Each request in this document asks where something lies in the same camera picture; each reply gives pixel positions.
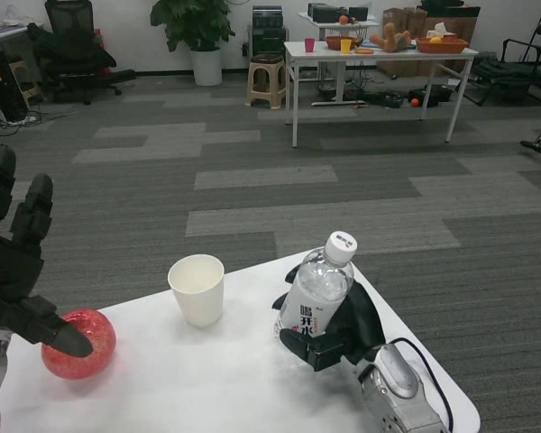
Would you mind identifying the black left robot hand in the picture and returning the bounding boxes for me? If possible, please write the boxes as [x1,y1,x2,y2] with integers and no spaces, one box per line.
[0,143,95,360]

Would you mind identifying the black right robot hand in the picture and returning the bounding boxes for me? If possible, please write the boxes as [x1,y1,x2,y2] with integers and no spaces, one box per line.
[271,263,387,373]

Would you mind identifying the clear plastic water bottle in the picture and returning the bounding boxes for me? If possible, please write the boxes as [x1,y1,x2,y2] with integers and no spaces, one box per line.
[276,231,360,339]

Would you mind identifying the red apple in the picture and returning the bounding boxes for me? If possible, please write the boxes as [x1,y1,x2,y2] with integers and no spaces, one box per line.
[41,308,117,382]

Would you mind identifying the white paper cup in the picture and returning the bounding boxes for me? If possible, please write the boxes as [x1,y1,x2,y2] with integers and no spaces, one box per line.
[167,253,226,328]

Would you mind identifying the black cabinet under desk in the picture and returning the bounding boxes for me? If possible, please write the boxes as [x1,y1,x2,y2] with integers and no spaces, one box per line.
[0,49,26,122]

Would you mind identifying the small wooden step stool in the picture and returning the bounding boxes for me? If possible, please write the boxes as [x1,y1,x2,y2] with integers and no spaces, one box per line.
[7,60,42,108]

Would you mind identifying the black office chair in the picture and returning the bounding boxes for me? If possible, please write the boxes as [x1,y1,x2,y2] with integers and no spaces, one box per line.
[26,0,136,106]

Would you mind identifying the black duffel bag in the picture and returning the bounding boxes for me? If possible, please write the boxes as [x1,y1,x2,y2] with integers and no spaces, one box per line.
[421,84,454,108]

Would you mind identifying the white office desk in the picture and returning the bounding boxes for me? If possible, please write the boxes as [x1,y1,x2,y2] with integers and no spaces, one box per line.
[0,24,32,124]

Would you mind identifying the beige plastic stool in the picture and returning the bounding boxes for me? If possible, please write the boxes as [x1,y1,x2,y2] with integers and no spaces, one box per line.
[245,52,289,111]

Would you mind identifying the white folding-leg table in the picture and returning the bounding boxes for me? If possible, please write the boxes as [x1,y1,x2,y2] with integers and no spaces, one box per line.
[282,39,480,149]

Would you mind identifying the brown round bowl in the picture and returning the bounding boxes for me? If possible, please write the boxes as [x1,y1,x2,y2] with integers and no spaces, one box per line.
[325,35,363,51]

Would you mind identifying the orange plush toy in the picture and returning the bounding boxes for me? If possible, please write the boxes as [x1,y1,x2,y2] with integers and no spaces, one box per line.
[370,23,414,53]

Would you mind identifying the white plant pot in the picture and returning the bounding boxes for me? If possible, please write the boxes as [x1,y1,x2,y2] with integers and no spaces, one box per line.
[189,48,224,87]

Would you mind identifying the orange rectangular basket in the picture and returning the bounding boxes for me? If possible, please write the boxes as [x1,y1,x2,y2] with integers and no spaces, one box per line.
[415,36,470,54]

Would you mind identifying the black folding cot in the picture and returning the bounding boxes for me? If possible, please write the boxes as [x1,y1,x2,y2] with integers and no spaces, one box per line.
[462,38,541,107]

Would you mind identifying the black green equipment case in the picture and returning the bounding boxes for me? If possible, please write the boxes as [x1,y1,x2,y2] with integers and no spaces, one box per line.
[247,25,290,58]

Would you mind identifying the white standing desk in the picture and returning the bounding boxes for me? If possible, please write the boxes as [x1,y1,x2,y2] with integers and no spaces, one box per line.
[297,11,381,108]

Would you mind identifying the white tissue box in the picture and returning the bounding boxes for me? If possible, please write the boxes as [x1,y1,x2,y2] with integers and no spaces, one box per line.
[426,21,456,40]

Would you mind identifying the small brown cardboard box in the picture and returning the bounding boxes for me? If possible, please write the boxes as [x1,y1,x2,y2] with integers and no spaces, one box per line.
[381,6,427,40]

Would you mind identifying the large black speaker box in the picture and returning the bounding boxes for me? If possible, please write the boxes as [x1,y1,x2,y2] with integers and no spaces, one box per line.
[308,2,349,23]

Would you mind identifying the green leafy plant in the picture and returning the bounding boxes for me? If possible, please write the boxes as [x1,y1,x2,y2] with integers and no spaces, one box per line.
[150,0,236,53]

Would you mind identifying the black slatted equipment case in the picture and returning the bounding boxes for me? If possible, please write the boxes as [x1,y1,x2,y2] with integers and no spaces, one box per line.
[252,5,284,27]

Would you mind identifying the large brown cardboard box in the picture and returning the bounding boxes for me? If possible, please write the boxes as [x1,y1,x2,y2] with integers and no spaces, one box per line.
[421,5,481,76]

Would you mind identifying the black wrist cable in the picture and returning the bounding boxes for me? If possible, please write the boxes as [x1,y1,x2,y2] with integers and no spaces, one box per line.
[390,336,454,429]

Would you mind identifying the black power cables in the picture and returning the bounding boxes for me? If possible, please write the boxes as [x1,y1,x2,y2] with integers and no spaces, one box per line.
[0,110,73,136]

